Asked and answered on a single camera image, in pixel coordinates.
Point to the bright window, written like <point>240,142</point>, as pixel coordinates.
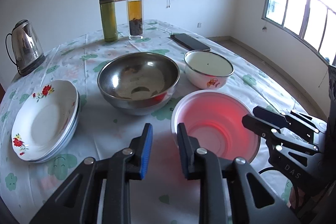
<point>296,8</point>

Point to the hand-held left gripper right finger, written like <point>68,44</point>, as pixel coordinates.
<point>183,150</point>

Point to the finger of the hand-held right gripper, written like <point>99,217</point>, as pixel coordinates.
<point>267,115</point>
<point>256,125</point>

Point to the black smartphone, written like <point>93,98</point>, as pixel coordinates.
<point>190,41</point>

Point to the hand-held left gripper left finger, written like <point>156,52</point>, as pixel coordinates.
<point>147,150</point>

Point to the pink flower white plate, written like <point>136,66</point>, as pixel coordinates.
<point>74,126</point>

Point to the green thermos bottle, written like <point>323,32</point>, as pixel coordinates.
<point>109,19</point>

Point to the red flower white plate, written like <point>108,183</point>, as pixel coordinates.
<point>42,121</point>

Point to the white enamel bowl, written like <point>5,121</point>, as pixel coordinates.
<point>207,64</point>

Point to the stainless steel electric kettle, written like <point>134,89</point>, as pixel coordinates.
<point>26,43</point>

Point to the glass tea bottle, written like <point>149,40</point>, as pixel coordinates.
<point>134,11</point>

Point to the pink plastic bowl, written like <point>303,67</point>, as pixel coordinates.
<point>218,119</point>

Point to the stainless steel bowl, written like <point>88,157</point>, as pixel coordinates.
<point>136,77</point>

